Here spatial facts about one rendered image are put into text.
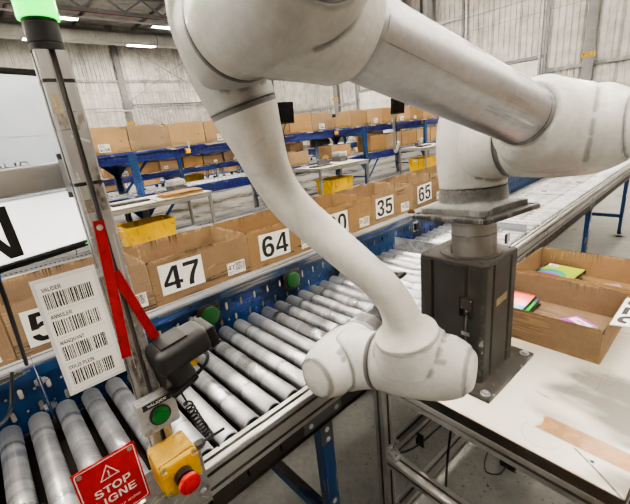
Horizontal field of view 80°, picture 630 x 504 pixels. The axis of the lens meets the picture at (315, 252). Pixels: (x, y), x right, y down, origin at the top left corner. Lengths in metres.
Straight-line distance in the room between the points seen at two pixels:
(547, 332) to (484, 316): 0.31
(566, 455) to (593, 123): 0.63
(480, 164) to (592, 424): 0.61
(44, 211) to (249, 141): 0.38
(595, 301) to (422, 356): 0.96
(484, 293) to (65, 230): 0.87
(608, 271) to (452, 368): 1.24
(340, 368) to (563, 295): 1.01
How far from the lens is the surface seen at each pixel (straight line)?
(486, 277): 0.94
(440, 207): 0.95
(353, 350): 0.67
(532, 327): 1.27
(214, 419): 1.05
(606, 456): 1.00
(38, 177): 0.76
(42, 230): 0.77
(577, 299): 1.50
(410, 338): 0.60
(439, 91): 0.55
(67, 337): 0.71
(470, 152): 0.89
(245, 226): 1.84
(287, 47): 0.40
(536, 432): 1.00
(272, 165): 0.57
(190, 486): 0.80
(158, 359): 0.70
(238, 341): 1.35
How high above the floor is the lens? 1.41
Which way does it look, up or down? 18 degrees down
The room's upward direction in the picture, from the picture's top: 6 degrees counter-clockwise
